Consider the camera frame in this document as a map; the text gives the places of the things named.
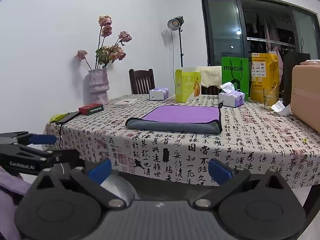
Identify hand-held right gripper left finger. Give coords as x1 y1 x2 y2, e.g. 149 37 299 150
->
29 158 127 209

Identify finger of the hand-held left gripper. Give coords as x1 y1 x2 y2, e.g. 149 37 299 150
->
0 144 85 171
0 131 57 146

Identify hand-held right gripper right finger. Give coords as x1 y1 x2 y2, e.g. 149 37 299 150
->
193 158 296 209

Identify purple and grey towel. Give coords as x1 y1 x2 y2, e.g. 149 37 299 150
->
125 102 224 134

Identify person's left forearm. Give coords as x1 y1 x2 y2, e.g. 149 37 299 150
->
0 166 32 240

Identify calligraphy print tablecloth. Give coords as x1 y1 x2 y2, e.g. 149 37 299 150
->
43 94 320 188

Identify red and black box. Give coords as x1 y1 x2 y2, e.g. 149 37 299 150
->
78 103 104 116

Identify purple and white tissue box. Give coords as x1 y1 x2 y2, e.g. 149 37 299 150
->
149 87 169 101
218 82 246 108

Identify flat white box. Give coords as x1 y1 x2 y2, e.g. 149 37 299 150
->
114 98 138 107

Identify pink ceramic vase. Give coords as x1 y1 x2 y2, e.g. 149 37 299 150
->
88 68 111 105

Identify dark wooden chair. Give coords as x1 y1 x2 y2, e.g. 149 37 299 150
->
201 85 222 96
129 68 156 95

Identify clear glass cup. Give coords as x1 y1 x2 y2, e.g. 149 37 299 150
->
263 87 279 110

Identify white paper slip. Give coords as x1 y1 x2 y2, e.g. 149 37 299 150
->
271 100 292 117

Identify yellow-green carton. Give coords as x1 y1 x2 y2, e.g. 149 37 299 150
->
175 69 202 103

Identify beige cloth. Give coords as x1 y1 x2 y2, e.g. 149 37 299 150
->
196 66 223 89

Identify green paper bag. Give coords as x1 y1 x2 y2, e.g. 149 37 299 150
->
221 57 249 101

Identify yellow paper bag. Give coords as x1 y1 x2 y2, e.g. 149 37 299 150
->
250 53 279 103

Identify brown cardboard box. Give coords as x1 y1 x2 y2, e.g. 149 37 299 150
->
290 65 320 136

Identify dried pink roses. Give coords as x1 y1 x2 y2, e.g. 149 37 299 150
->
77 15 132 71

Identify black paper bag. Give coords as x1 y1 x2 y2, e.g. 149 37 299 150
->
282 38 311 101

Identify black framed glass door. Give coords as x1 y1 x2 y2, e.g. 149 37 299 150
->
200 0 320 67

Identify studio light on stand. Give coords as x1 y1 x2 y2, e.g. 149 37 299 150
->
167 16 185 68

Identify black cable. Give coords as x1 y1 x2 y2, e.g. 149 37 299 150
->
58 123 64 149

